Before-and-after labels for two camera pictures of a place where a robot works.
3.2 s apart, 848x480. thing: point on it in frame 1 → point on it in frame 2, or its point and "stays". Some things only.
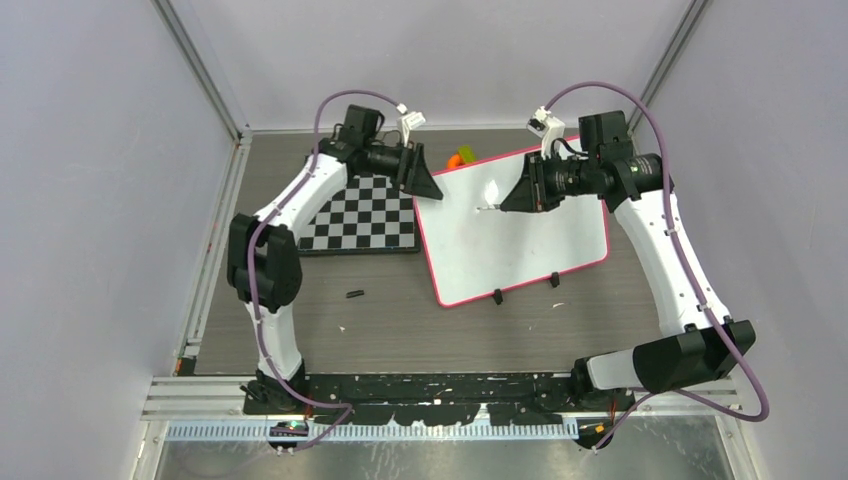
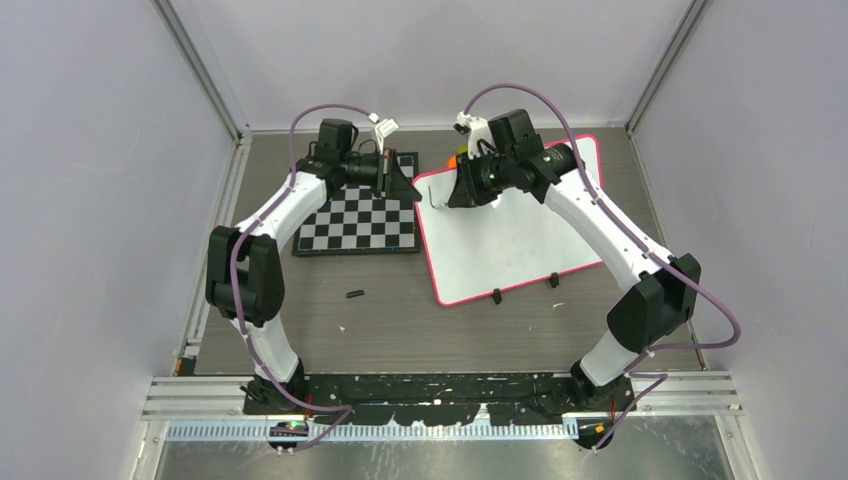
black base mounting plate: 379,399 stays
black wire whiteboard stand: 555,284 stays
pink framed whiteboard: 476,249 stays
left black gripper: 411,174 → 391,181
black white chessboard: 368,216 stays
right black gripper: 531,193 → 468,193
